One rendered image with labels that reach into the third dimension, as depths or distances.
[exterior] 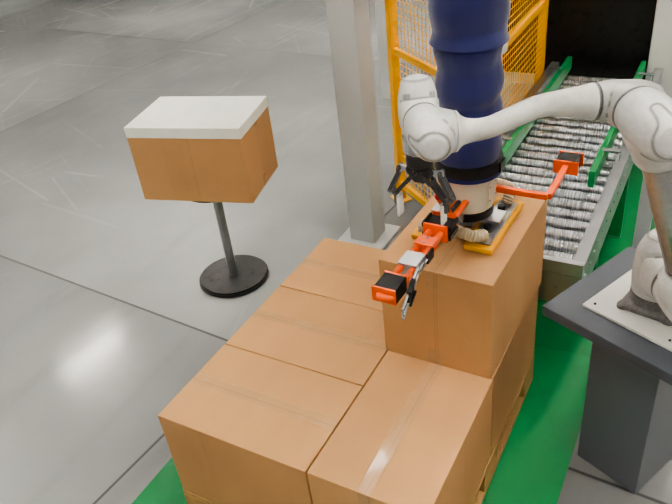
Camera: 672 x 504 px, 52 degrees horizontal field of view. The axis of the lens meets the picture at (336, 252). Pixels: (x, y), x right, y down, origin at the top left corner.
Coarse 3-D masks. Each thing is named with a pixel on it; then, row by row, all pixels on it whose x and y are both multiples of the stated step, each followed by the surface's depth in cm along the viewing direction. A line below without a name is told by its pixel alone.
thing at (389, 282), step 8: (384, 272) 198; (392, 272) 198; (384, 280) 195; (392, 280) 194; (400, 280) 194; (376, 288) 193; (384, 288) 192; (392, 288) 191; (400, 288) 193; (400, 296) 194; (392, 304) 193
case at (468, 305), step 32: (416, 224) 248; (512, 224) 242; (544, 224) 260; (384, 256) 233; (448, 256) 229; (480, 256) 227; (512, 256) 227; (416, 288) 230; (448, 288) 223; (480, 288) 217; (512, 288) 236; (384, 320) 246; (416, 320) 238; (448, 320) 231; (480, 320) 224; (512, 320) 246; (416, 352) 247; (448, 352) 239; (480, 352) 231
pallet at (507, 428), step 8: (528, 368) 294; (528, 376) 297; (528, 384) 301; (520, 392) 296; (520, 400) 296; (512, 408) 278; (520, 408) 294; (512, 416) 289; (504, 424) 270; (512, 424) 285; (504, 432) 282; (504, 440) 279; (496, 448) 264; (496, 456) 267; (488, 464) 256; (496, 464) 270; (488, 472) 258; (488, 480) 261; (480, 488) 259; (192, 496) 259; (480, 496) 258
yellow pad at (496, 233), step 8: (496, 200) 251; (496, 208) 245; (504, 208) 241; (512, 208) 244; (520, 208) 246; (512, 216) 241; (480, 224) 239; (488, 224) 233; (504, 224) 237; (488, 232) 232; (496, 232) 233; (504, 232) 234; (488, 240) 229; (496, 240) 229; (464, 248) 230; (472, 248) 228; (480, 248) 227; (488, 248) 226
